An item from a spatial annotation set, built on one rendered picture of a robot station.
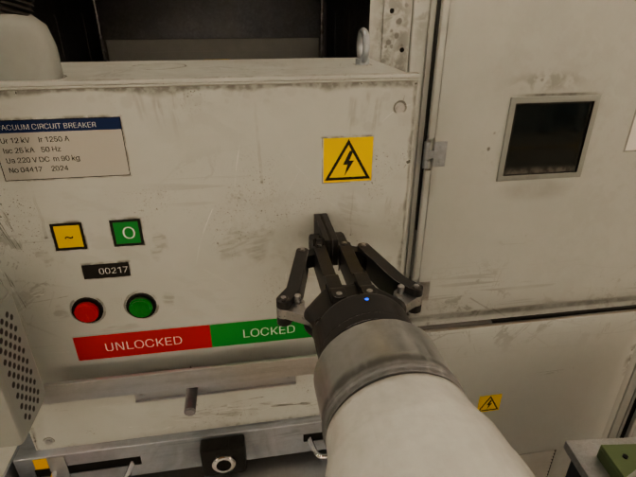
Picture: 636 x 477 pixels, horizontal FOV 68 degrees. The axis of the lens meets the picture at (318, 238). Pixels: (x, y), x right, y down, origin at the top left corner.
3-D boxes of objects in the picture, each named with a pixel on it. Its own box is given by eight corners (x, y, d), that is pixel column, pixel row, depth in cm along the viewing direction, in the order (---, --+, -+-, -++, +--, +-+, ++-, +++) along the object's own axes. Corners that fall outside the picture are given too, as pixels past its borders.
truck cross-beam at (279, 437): (405, 438, 72) (409, 410, 69) (25, 491, 64) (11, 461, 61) (395, 414, 76) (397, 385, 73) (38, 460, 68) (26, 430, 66)
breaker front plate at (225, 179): (389, 418, 69) (420, 81, 48) (38, 464, 62) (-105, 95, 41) (386, 412, 71) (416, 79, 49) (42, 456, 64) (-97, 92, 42)
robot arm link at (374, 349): (459, 468, 31) (427, 401, 36) (481, 361, 27) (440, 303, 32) (323, 488, 30) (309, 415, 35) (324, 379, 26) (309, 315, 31)
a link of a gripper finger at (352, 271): (361, 295, 38) (379, 293, 38) (338, 235, 48) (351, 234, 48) (359, 334, 39) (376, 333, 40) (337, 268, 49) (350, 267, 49)
